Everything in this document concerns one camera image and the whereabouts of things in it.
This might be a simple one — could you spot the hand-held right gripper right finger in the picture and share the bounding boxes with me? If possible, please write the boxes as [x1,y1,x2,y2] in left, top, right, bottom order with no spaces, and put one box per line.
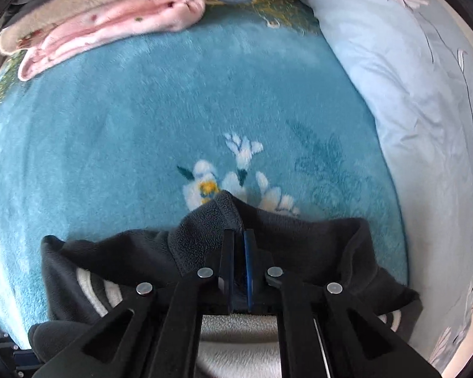
[243,229,443,378]

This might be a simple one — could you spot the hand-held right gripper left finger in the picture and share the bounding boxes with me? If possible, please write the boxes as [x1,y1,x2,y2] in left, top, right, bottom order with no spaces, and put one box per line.
[31,229,236,378]

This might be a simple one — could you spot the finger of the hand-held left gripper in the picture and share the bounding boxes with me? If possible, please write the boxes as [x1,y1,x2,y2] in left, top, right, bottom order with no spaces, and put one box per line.
[8,346,38,378]

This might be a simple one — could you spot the black fleece jacket white stripes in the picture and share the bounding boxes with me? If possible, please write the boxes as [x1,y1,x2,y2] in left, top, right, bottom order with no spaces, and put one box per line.
[27,190,423,364]

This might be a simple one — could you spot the teal floral blanket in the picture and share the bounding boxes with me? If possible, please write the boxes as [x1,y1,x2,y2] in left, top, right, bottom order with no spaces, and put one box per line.
[0,0,411,348]

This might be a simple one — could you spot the light blue floral duvet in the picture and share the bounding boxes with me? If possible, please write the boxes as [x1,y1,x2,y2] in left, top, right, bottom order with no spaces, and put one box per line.
[284,0,473,375]

